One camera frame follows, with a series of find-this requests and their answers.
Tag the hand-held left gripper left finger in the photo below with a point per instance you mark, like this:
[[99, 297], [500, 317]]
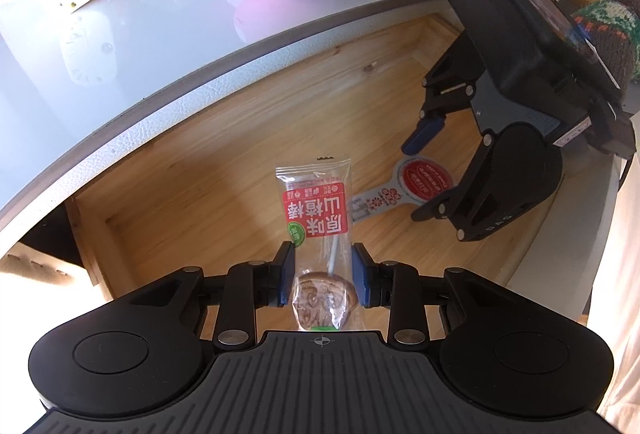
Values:
[[286, 274]]

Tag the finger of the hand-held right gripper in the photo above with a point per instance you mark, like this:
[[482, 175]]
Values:
[[422, 133], [440, 209]]

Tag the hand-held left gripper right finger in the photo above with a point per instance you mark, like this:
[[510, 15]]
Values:
[[361, 276]]

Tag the red round paddle-shaped packet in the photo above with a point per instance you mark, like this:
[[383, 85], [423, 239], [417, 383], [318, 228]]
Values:
[[425, 179]]

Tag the red label lollipop packet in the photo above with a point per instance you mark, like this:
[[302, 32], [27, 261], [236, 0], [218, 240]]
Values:
[[315, 214]]

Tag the wooden drawer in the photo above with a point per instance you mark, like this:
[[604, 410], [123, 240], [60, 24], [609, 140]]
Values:
[[225, 174]]

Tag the person's right forearm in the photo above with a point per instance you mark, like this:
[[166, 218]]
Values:
[[615, 23]]

